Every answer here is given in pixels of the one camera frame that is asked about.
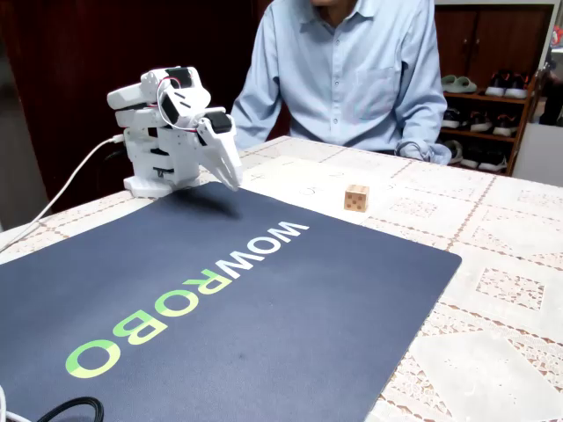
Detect person's left forearm blue sleeve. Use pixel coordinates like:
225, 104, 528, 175
394, 139, 453, 166

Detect beige lace tablecloth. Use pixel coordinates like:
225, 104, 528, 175
0, 135, 563, 422

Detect thin white cable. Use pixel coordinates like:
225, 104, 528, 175
0, 385, 30, 422

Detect black cable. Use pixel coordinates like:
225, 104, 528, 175
37, 397, 106, 422

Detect dark wooden cabinet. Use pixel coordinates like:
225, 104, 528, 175
434, 3, 556, 89

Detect grey white sneaker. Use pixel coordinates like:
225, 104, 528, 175
443, 139, 464, 165

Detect wooden die cube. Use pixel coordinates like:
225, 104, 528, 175
343, 184, 371, 214

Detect white numbered paper sheet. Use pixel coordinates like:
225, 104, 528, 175
237, 153, 413, 225

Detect wooden shoe rack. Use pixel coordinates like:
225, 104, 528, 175
438, 65, 551, 177

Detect dark sneaker white sole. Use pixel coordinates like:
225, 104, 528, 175
492, 112, 520, 137
442, 107, 464, 130
469, 109, 494, 133

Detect black orange white sneaker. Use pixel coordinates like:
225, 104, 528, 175
484, 69, 512, 97
504, 72, 530, 99

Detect man in blue shirt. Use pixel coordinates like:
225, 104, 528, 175
230, 0, 453, 166

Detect white USB cable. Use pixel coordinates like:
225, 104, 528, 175
0, 135, 127, 255

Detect dark blue Wowrobo mat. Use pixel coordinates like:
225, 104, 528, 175
0, 182, 463, 422

